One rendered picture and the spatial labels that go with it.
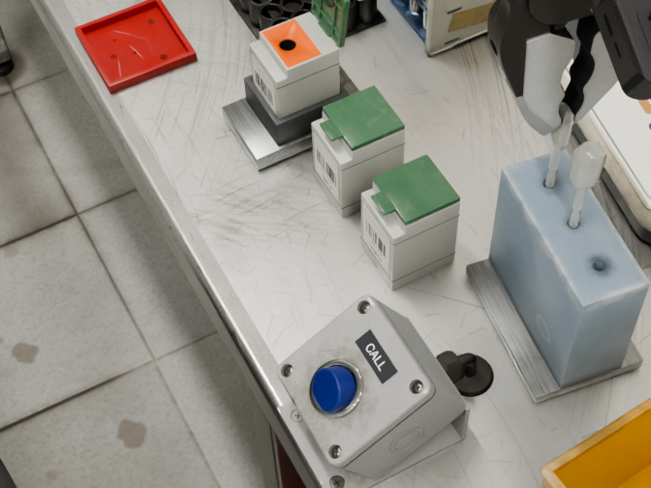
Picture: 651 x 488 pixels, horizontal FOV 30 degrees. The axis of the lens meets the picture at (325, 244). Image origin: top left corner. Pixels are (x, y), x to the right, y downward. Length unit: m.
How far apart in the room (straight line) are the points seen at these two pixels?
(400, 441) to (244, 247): 0.19
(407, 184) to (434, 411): 0.15
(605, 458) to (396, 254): 0.18
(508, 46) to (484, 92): 0.29
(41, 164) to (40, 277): 0.22
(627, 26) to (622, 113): 0.31
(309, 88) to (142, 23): 0.18
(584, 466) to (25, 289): 1.35
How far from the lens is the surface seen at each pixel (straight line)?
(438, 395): 0.65
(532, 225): 0.68
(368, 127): 0.76
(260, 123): 0.83
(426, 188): 0.73
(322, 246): 0.78
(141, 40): 0.91
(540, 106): 0.63
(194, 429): 1.71
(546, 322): 0.71
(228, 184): 0.82
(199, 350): 1.77
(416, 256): 0.75
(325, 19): 0.80
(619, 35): 0.51
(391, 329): 0.65
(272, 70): 0.79
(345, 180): 0.77
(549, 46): 0.59
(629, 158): 0.80
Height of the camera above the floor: 1.51
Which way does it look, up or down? 55 degrees down
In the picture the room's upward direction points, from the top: 2 degrees counter-clockwise
